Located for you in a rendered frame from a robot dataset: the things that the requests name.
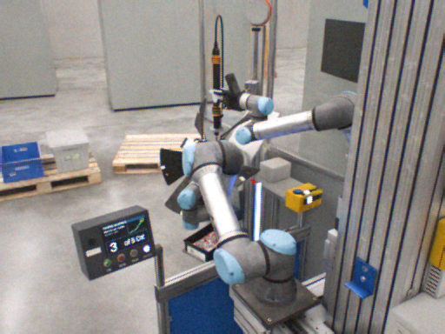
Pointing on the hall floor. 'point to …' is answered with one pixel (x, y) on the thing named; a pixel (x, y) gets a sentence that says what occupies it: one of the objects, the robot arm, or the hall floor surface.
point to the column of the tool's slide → (257, 63)
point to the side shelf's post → (275, 213)
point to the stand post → (249, 203)
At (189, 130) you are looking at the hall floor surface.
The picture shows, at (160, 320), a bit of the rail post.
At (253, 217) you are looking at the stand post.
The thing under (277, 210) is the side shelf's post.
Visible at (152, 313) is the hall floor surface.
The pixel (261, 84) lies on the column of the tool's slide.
